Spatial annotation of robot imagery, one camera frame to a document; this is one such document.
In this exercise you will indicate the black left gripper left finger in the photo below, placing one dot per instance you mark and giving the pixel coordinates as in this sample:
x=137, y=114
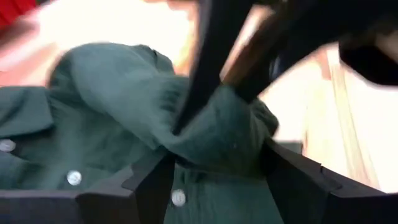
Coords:
x=77, y=208

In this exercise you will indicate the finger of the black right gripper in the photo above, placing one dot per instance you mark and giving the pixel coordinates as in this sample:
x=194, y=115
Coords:
x=261, y=62
x=211, y=62

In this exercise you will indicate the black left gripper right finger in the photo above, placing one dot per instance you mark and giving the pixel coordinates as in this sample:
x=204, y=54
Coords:
x=326, y=205

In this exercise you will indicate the dark green button shirt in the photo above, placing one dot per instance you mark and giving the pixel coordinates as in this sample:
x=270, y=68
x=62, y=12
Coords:
x=109, y=124

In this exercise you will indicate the red plastic laundry bin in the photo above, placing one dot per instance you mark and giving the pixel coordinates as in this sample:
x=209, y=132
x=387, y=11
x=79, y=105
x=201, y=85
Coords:
x=12, y=11

